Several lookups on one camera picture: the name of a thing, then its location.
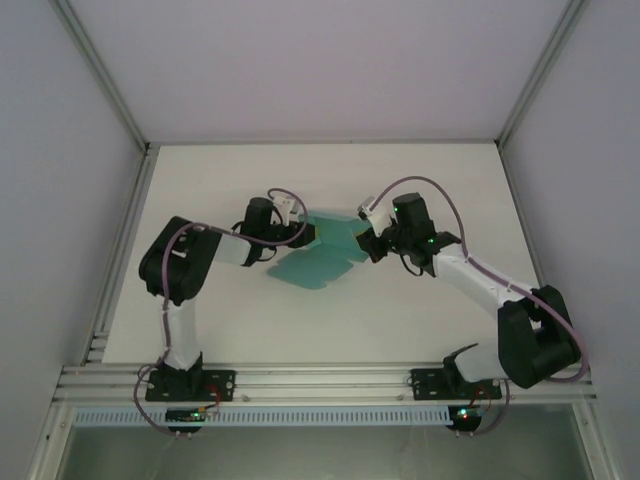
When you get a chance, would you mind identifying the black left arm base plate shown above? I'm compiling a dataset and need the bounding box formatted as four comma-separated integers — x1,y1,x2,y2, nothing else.
144,367,237,403

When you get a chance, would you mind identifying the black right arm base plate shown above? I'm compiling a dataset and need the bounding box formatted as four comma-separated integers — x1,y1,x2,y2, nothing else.
409,367,504,403

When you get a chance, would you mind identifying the aluminium table side rail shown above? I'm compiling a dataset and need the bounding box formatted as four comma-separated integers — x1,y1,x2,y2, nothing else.
497,142,599,399
49,144,160,401

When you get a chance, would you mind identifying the aluminium frame post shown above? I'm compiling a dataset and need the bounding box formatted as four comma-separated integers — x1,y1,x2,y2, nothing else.
53,0,152,152
495,0,587,149

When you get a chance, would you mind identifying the pale blue slotted cable duct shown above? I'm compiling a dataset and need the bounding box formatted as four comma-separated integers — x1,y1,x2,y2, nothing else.
73,405,451,426

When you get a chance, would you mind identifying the aluminium mounting rail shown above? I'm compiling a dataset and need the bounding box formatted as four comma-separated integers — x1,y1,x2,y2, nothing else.
53,360,599,402

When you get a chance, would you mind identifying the teal green cloth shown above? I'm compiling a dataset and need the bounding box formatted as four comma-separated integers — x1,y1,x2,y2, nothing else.
266,209,374,292

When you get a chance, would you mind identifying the grey metal panel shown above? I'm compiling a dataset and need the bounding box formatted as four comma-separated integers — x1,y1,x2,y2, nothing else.
62,424,604,480

